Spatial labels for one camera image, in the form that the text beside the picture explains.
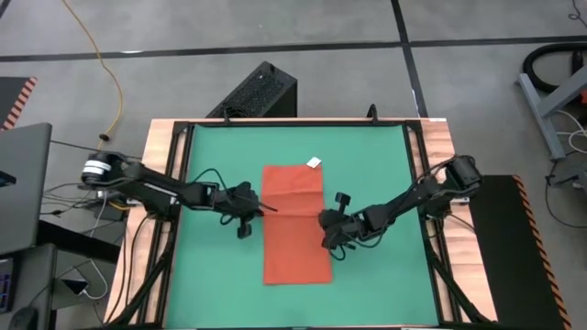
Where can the grey laptop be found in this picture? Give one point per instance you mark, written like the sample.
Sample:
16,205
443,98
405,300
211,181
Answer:
23,192

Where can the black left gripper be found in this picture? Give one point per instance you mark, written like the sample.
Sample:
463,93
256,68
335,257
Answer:
238,204

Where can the black table frame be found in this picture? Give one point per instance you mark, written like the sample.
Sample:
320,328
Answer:
180,127

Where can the green table mat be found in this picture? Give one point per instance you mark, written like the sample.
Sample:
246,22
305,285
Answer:
220,275

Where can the grey metal stand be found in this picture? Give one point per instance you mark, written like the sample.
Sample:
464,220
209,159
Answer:
543,117

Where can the orange towel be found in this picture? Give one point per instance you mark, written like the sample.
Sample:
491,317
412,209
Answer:
293,238

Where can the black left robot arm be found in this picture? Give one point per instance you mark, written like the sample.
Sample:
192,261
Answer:
151,188

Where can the black keyboard with lit keys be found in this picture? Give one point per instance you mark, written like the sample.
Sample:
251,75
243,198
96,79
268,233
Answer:
5,286

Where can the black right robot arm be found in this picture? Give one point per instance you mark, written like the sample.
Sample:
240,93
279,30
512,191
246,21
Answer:
413,197

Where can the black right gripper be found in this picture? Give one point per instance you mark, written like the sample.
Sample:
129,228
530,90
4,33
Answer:
344,227

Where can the dark smartphone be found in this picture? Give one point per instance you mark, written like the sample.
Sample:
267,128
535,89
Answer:
75,286

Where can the black computer mouse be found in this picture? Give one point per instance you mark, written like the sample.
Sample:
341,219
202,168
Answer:
23,321

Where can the black floor mat orange stripes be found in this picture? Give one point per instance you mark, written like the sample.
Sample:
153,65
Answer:
504,256
11,98

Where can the black table clamp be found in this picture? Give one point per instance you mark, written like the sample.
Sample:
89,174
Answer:
225,115
372,113

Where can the black computer tower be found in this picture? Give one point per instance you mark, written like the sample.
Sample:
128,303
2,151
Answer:
261,91

